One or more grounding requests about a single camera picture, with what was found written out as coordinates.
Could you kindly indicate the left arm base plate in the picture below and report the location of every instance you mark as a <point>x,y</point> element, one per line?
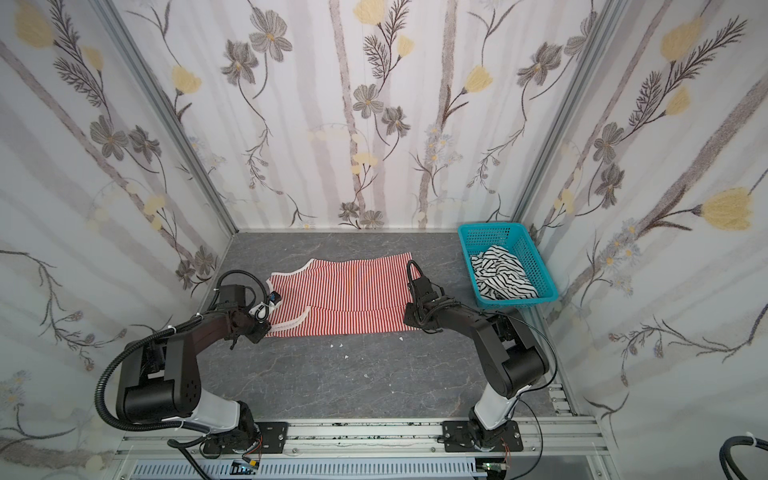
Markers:
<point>265,438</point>

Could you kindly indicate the red white striped tank top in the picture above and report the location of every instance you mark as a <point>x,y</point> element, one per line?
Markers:
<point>341,298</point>

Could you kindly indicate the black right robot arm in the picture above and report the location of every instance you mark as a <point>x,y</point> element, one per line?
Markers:
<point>511,359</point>

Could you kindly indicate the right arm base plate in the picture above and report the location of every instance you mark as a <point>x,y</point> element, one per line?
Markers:
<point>468,436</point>

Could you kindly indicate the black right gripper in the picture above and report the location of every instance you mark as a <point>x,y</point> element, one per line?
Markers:
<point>421,300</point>

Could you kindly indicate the black white striped tank top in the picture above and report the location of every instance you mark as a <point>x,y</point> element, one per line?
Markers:
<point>499,275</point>

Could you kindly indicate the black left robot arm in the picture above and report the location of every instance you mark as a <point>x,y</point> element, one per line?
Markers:
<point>155,383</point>

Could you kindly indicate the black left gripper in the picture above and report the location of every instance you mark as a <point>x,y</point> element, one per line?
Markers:
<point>257,324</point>

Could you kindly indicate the white perforated cable duct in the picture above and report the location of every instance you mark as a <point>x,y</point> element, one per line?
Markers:
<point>354,468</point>

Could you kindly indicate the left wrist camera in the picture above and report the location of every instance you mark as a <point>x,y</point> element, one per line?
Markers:
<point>263,310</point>

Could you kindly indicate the teal plastic basket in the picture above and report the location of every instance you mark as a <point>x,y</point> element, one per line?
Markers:
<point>478,238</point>

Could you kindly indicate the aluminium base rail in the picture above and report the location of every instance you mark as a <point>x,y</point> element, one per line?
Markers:
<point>413,437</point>

